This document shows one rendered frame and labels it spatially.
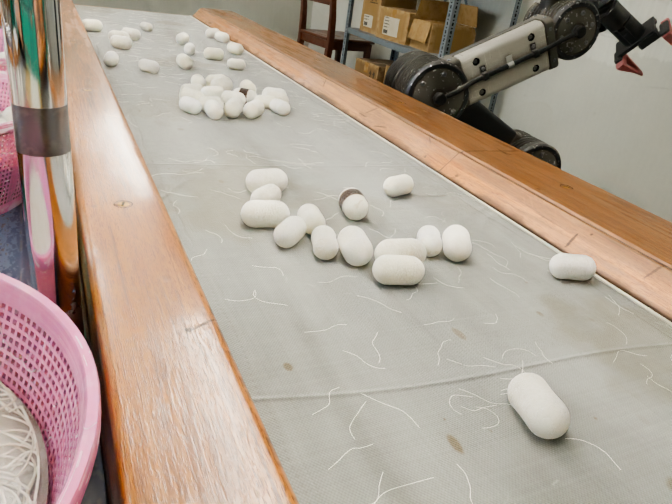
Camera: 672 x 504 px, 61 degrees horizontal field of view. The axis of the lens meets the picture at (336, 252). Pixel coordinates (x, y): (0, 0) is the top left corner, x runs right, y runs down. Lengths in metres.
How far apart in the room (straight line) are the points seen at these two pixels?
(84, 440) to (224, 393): 0.06
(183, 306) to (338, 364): 0.08
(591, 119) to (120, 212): 2.72
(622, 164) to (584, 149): 0.22
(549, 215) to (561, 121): 2.58
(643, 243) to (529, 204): 0.10
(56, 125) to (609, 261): 0.39
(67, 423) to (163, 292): 0.08
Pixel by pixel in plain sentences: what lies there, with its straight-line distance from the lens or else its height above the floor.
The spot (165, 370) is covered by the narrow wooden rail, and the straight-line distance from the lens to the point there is 0.25.
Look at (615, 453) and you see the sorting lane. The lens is 0.31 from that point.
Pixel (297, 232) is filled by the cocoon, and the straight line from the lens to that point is 0.40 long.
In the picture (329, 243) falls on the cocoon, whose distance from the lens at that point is 0.39.
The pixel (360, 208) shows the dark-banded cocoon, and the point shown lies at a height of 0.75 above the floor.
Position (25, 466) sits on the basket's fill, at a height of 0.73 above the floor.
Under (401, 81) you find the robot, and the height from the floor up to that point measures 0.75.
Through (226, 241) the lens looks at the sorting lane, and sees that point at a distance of 0.41.
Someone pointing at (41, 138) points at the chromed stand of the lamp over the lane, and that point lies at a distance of 0.29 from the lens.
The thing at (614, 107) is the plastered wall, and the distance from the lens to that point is 2.91.
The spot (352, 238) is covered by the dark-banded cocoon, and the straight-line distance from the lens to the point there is 0.39.
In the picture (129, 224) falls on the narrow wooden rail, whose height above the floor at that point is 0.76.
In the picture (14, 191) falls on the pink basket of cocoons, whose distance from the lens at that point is 0.62.
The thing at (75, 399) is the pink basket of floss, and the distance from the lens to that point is 0.26.
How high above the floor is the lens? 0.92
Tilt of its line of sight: 26 degrees down
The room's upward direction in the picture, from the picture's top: 9 degrees clockwise
